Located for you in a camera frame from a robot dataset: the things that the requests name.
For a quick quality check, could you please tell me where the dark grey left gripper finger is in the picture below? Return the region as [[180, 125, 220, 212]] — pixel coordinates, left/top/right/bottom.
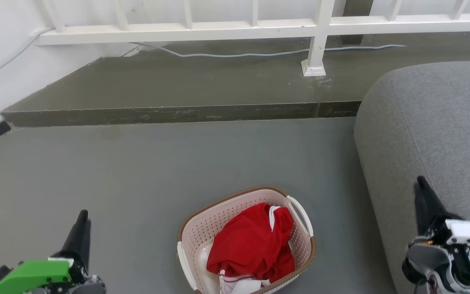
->
[[83, 220, 93, 271], [61, 209, 89, 262]]

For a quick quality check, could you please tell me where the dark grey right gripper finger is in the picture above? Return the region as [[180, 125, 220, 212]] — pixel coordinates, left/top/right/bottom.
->
[[413, 182, 429, 236], [417, 176, 463, 233]]

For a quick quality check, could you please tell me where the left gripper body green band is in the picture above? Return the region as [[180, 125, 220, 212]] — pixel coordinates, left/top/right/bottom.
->
[[0, 252, 107, 294]]

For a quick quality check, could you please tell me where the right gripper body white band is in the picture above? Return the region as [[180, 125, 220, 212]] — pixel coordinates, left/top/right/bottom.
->
[[401, 216, 470, 294]]

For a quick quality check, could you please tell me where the white perforated laundry basket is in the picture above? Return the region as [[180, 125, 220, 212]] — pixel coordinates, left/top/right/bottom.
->
[[177, 186, 317, 294]]

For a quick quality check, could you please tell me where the grey fabric sofa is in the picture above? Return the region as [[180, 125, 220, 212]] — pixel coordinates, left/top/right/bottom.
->
[[353, 60, 470, 294]]

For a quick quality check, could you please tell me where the raised concrete step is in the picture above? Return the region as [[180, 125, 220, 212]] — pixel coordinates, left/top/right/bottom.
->
[[0, 32, 470, 127]]

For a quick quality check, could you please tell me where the white metal railing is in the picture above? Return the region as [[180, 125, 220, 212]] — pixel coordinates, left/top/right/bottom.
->
[[35, 0, 470, 77]]

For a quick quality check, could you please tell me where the thin white wall cable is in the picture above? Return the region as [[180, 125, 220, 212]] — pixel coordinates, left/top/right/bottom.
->
[[0, 27, 54, 84]]

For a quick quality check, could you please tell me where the grey floor cable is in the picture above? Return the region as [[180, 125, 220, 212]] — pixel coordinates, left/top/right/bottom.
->
[[131, 42, 407, 58]]

